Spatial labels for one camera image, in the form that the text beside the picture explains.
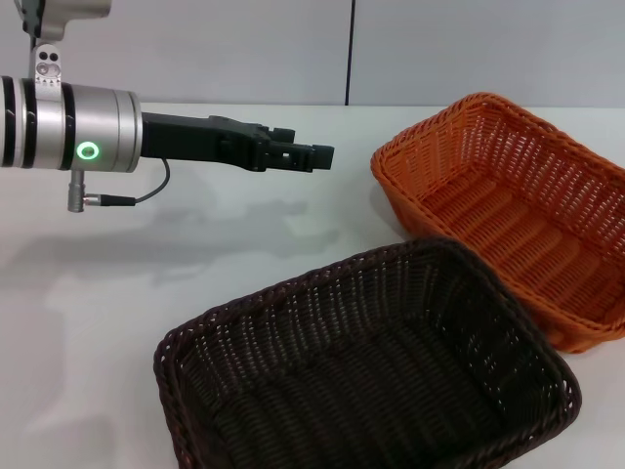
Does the dark brown wicker basket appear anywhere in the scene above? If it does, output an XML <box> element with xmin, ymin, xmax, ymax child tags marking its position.
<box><xmin>153</xmin><ymin>237</ymin><xmax>583</xmax><ymax>469</ymax></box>

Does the black cable with silver plug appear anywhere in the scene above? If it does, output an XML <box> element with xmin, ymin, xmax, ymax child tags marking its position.
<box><xmin>66</xmin><ymin>158</ymin><xmax>171</xmax><ymax>213</ymax></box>

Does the orange wicker basket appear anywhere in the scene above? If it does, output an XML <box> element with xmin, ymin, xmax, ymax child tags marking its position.
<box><xmin>370</xmin><ymin>91</ymin><xmax>625</xmax><ymax>356</ymax></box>

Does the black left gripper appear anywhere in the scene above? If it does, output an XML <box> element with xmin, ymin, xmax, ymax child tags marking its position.
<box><xmin>140</xmin><ymin>111</ymin><xmax>336</xmax><ymax>174</ymax></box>

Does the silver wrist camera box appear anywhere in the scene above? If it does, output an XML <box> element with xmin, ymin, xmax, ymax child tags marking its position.
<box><xmin>33</xmin><ymin>43</ymin><xmax>63</xmax><ymax>88</ymax></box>

